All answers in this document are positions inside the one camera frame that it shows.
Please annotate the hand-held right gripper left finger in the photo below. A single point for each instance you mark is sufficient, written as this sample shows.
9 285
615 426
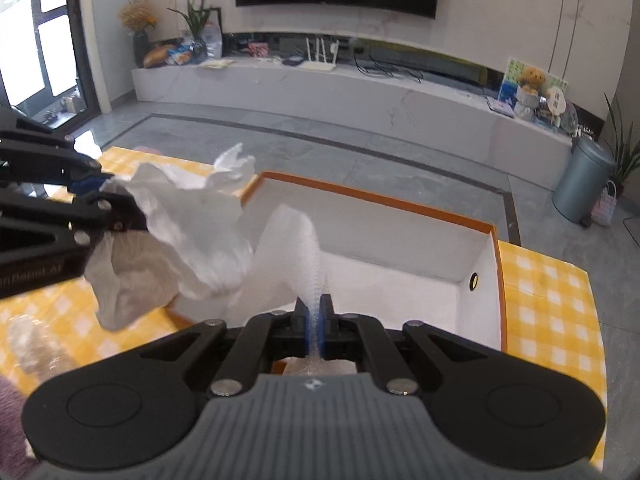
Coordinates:
300 327

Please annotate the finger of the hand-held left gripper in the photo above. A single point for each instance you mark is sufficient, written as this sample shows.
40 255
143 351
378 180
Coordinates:
120 215
87 183

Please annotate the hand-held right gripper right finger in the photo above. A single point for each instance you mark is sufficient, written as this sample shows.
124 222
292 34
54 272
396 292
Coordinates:
326 327

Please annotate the clear plastic wrap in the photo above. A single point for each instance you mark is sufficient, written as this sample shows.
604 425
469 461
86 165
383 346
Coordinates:
35 342

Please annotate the white foam wrap sheet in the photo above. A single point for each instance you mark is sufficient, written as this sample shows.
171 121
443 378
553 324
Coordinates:
290 260

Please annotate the white tissue paper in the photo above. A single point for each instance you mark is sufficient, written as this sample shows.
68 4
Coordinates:
195 240

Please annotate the orange cardboard box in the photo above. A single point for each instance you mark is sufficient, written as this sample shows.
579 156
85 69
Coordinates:
400 260

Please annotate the purple fluffy clothing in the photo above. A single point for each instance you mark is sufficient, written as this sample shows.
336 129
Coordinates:
10 410

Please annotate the brown bread loaf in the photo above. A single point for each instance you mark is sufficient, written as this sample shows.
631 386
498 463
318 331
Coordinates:
157 56

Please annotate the dark framed glass door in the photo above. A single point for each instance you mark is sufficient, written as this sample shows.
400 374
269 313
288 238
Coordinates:
40 35

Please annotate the blue snack packet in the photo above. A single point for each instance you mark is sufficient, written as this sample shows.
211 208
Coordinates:
180 54

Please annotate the yellow flowers in dark vase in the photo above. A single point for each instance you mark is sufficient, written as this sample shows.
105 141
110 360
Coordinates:
138 22

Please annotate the cream papers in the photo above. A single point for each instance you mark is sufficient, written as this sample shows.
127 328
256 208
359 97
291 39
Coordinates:
217 63

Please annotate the clear plastic bag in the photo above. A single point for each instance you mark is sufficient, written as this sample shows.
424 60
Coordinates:
212 40

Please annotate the green plant in glass vase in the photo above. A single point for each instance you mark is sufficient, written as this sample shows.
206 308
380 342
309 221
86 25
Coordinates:
197 20

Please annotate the pink box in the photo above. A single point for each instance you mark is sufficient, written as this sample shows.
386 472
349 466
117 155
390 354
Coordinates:
259 50

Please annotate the yellow checkered tablecloth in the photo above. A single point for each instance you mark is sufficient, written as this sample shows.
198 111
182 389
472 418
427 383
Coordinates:
550 310

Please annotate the white marble tv console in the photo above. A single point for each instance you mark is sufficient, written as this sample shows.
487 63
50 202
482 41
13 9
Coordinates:
350 95

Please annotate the white router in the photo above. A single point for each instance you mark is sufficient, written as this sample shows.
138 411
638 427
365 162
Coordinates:
318 57

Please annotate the grey trash bin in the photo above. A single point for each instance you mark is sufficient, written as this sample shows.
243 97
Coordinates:
582 180

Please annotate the woven pastel basket bag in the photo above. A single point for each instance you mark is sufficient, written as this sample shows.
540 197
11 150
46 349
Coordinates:
605 207

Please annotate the green picture card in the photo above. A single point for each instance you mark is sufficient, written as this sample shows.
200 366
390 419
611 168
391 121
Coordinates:
510 85

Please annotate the teddy bear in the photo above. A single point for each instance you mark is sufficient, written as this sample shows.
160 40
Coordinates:
530 92

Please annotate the round patterned fan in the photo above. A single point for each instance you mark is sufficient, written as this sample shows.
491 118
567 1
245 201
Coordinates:
569 117

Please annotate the tall green floor plant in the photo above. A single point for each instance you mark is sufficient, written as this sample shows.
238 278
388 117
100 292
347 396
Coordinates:
625 145

